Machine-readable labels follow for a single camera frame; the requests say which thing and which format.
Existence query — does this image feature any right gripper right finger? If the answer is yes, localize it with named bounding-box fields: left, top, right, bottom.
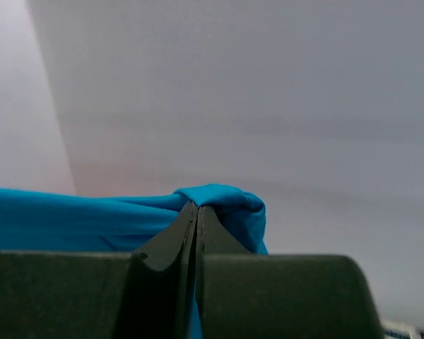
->
left=196, top=207, right=384, bottom=338

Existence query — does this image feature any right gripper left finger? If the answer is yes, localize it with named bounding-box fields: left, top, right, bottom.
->
left=0, top=203, right=198, bottom=338

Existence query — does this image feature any blue t shirt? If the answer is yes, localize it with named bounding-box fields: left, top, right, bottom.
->
left=0, top=184, right=266, bottom=338

